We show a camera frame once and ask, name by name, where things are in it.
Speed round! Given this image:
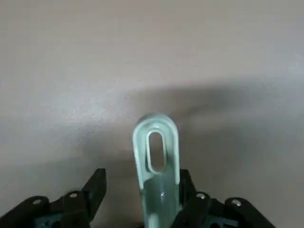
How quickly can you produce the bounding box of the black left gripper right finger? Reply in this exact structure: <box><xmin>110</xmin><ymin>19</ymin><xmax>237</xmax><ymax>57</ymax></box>
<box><xmin>172</xmin><ymin>168</ymin><xmax>276</xmax><ymax>228</ymax></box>

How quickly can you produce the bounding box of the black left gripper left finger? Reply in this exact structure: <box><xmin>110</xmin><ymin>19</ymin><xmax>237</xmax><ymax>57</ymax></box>
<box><xmin>0</xmin><ymin>168</ymin><xmax>107</xmax><ymax>228</ymax></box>

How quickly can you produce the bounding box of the pale green plastic dustpan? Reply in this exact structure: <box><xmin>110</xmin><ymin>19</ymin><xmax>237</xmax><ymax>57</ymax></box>
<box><xmin>132</xmin><ymin>113</ymin><xmax>181</xmax><ymax>228</ymax></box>

